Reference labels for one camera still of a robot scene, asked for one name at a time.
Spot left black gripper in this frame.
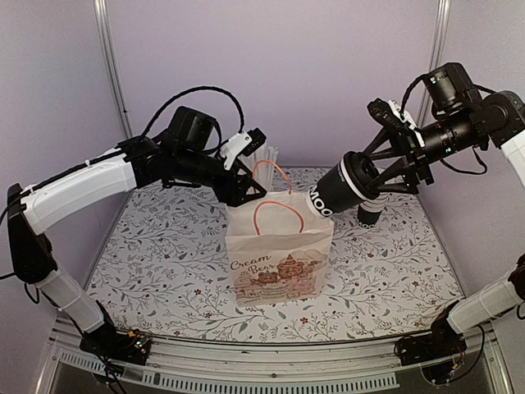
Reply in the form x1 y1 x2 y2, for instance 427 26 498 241
174 148 268 208

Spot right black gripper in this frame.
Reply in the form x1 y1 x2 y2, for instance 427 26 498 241
360 105 485 194

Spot stack of paper cups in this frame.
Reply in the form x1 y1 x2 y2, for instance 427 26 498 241
357 193 388 228

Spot black paper coffee cup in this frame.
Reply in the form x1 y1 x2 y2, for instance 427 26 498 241
307 160 367 218

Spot white paper bag orange handles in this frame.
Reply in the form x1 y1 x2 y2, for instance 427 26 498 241
226 165 334 307

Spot black plastic cup lid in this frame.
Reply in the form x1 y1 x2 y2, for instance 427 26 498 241
339 151 380 200

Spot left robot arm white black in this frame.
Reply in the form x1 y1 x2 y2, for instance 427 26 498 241
1 105 267 356

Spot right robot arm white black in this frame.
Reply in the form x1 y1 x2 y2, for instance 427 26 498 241
363 62 524 197

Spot bundle of white wrapped straws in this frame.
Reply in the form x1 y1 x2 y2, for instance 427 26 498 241
252 143 278 192

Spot floral table mat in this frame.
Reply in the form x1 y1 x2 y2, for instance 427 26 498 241
87 185 463 343

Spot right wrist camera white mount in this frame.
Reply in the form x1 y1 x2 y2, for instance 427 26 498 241
367 98 418 132

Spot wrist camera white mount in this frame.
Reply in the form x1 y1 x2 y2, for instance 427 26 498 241
367 98 418 132
218 128 267 171

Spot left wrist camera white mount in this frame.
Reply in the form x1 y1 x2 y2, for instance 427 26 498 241
218 128 267 171

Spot right aluminium frame post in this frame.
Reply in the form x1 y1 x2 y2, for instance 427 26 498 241
417 0 451 126

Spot aluminium frame post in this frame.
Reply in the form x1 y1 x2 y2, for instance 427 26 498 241
93 0 133 139
417 0 451 126

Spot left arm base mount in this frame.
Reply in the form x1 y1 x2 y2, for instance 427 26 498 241
80 302 152 365

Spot aluminium front rail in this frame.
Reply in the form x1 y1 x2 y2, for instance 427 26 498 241
36 318 514 393

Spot left aluminium frame post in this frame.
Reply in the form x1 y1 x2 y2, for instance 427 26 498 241
93 0 133 139

